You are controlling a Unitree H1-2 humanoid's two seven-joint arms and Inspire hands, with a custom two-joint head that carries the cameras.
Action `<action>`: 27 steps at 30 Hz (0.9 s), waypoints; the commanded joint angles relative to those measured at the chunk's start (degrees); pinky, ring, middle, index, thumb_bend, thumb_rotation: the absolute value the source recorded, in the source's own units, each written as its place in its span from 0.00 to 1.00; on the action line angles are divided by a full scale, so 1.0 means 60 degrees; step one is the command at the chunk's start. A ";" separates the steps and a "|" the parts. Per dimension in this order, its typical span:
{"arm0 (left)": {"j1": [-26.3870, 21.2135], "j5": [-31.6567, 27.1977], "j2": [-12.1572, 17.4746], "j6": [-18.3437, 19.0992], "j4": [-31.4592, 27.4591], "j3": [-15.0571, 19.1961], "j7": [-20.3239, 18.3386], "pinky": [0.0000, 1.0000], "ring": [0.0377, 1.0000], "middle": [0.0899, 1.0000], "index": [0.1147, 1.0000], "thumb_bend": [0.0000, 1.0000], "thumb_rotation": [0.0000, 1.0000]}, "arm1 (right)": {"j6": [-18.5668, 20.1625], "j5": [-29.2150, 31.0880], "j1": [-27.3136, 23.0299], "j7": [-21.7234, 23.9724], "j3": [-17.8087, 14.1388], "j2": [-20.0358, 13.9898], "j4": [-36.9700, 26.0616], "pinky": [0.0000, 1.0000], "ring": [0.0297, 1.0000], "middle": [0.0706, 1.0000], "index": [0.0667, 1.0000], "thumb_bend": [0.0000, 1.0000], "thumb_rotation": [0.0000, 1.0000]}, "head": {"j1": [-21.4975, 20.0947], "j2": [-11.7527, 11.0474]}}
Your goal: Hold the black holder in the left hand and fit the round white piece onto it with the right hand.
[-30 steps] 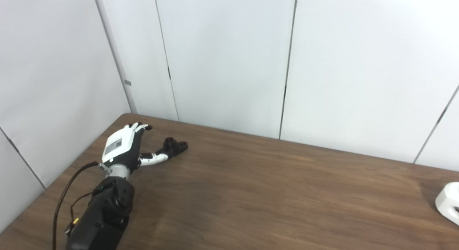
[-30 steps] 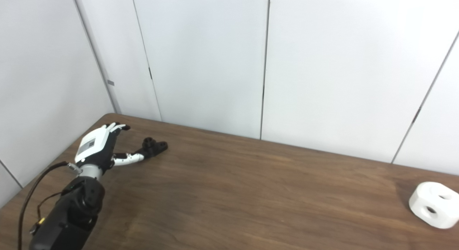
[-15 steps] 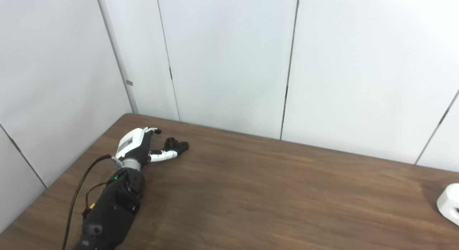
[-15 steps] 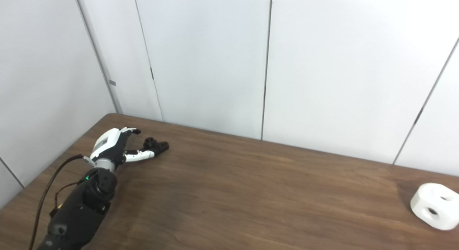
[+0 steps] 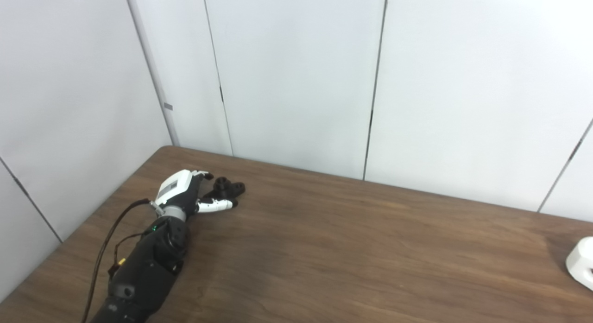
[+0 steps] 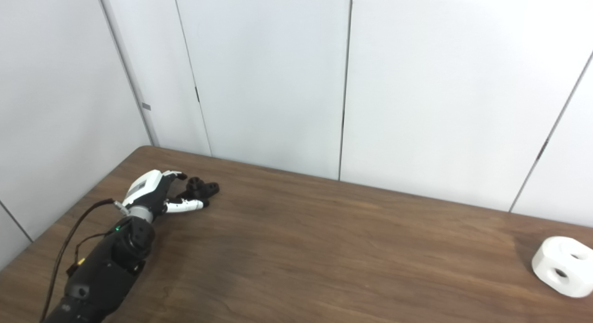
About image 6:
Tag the round white piece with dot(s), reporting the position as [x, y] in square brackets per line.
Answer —
[567, 267]

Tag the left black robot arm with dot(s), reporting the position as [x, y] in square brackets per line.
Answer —
[104, 272]

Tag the black flanged holder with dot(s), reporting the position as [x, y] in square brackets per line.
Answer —
[201, 188]

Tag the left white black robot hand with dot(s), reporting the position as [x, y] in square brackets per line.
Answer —
[147, 186]

